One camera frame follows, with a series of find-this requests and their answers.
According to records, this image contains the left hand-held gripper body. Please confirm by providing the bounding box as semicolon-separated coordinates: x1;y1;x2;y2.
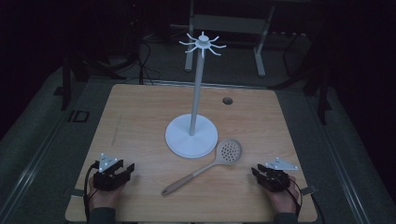
92;152;132;192

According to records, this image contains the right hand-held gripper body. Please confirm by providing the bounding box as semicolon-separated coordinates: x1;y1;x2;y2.
257;156;300;193

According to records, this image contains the person's left hand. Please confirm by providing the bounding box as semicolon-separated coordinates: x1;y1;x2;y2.
88;176;127;211

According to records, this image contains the person's right hand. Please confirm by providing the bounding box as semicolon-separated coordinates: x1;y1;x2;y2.
263;175;301;215

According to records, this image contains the beige slotted spoon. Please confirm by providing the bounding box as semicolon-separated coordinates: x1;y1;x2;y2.
161;137;244;197

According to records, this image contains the dark floor socket box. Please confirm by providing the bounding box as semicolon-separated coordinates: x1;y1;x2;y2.
66;109;91;123

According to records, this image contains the white hook stand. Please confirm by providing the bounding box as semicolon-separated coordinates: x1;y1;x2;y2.
164;30;228;160

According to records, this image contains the dark metal stand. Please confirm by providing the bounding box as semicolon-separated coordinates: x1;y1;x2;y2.
53;54;127;112
269;29;333;126

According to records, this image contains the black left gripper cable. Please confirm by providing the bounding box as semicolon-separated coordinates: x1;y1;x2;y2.
82;161;101;224

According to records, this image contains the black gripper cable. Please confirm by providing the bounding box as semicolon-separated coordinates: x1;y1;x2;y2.
284;175;303;219
82;161;101;224

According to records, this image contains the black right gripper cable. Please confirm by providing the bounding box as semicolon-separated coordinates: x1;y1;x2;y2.
284;175;303;219

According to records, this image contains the black floor cable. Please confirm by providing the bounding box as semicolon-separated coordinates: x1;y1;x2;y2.
135;38;163;86

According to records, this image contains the grey metal desk frame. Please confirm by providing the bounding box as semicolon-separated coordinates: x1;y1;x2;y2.
183;0;277;78

